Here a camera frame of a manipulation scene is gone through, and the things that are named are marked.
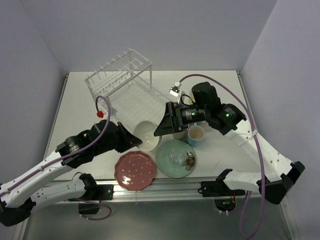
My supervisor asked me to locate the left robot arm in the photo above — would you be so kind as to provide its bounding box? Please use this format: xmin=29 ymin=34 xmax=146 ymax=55
xmin=0 ymin=120 xmax=142 ymax=227

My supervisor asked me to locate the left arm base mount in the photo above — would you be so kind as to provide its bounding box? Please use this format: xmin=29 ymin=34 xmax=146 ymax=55
xmin=78 ymin=184 xmax=114 ymax=216

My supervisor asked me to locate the beige floral ceramic bowl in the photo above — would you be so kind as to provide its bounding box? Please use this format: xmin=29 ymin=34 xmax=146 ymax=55
xmin=133 ymin=120 xmax=162 ymax=152

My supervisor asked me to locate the mint green floral plate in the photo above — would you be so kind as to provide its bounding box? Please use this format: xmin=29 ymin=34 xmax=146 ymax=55
xmin=155 ymin=139 xmax=196 ymax=179

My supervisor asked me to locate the beige cup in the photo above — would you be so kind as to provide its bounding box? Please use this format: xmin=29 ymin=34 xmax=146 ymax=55
xmin=172 ymin=131 xmax=187 ymax=140

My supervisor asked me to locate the pale yellow mug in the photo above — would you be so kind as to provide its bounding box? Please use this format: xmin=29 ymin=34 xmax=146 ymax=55
xmin=180 ymin=90 xmax=195 ymax=106

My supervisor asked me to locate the clear faceted drinking glass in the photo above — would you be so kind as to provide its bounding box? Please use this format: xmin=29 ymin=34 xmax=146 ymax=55
xmin=168 ymin=147 xmax=187 ymax=165

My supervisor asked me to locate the light blue mug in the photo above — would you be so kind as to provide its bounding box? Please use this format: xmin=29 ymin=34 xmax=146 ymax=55
xmin=187 ymin=125 xmax=205 ymax=147

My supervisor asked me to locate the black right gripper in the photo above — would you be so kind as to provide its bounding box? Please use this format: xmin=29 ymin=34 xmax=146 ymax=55
xmin=153 ymin=101 xmax=209 ymax=136

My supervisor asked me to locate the pink polka dot plate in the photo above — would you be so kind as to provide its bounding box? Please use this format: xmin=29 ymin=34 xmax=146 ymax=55
xmin=114 ymin=151 xmax=156 ymax=192

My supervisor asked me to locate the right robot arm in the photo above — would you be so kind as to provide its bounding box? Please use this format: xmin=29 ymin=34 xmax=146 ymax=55
xmin=153 ymin=81 xmax=305 ymax=205

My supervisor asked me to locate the white wire dish rack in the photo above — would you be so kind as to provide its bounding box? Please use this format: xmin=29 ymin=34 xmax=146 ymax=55
xmin=84 ymin=48 xmax=170 ymax=130

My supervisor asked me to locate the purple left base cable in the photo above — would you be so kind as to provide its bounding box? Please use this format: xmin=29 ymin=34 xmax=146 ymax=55
xmin=79 ymin=201 xmax=113 ymax=222

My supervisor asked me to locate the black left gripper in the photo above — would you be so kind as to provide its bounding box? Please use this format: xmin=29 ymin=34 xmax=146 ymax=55
xmin=94 ymin=121 xmax=142 ymax=156

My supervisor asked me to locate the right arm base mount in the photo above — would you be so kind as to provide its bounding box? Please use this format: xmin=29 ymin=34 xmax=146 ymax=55
xmin=197 ymin=181 xmax=248 ymax=215

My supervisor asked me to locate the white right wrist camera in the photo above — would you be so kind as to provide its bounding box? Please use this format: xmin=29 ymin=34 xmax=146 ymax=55
xmin=169 ymin=81 xmax=183 ymax=99

